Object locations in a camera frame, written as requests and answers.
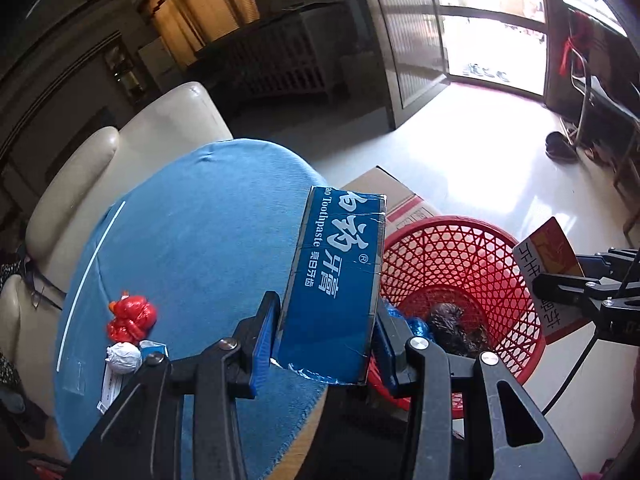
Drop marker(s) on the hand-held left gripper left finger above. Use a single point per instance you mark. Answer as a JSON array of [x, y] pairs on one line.
[[262, 350]]

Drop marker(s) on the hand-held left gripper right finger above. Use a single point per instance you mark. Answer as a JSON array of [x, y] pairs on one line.
[[387, 360]]

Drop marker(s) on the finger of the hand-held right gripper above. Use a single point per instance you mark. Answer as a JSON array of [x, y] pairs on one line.
[[565, 291], [592, 262]]

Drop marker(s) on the red white carton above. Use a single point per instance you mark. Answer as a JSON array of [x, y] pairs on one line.
[[547, 260]]

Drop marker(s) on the blue toothpaste box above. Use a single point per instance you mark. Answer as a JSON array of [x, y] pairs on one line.
[[335, 280]]

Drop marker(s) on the small white blue box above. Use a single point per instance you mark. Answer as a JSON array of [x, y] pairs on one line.
[[152, 349]]

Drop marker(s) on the red plastic basket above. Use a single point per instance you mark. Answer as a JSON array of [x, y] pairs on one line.
[[450, 250]]

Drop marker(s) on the white plastic bag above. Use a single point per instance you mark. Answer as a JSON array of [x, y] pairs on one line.
[[124, 358]]

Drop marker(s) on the long white paper box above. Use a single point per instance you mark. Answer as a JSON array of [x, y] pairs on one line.
[[112, 390]]

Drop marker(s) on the clear plastic container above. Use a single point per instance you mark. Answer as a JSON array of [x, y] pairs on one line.
[[75, 377]]

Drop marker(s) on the blue crinkled wrapper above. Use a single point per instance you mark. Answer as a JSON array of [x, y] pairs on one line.
[[415, 327]]

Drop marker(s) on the dark plastic bag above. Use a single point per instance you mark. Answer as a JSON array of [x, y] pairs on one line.
[[452, 330]]

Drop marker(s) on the dark shoe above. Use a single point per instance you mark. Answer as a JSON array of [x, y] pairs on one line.
[[561, 147]]

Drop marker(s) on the blue tablecloth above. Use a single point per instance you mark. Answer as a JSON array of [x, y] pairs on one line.
[[200, 240]]

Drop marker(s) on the red plastic bag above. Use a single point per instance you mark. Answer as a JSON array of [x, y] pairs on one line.
[[132, 317]]

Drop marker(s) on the brown cardboard box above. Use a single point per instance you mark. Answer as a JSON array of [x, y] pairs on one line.
[[385, 185]]

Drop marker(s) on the thin white strip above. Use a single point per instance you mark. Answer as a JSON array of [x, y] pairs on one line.
[[90, 280]]

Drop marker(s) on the black eyeglasses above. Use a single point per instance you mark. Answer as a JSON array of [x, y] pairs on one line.
[[45, 285]]

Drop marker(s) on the red tassel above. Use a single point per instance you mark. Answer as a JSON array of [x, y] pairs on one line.
[[575, 35]]

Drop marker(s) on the cream leather sofa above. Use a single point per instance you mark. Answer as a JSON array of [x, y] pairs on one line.
[[165, 125]]

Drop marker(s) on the dotted dark cloth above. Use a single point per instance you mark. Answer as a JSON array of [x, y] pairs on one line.
[[10, 272]]

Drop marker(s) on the dark wooden door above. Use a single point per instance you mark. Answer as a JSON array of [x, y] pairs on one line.
[[410, 55]]

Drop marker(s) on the white slatted crib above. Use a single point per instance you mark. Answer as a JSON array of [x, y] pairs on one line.
[[285, 55]]

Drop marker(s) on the yellow curtain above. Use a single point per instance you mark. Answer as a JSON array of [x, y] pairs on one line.
[[200, 5]]

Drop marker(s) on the metal frame chair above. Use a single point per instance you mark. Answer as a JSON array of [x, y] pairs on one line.
[[600, 105]]

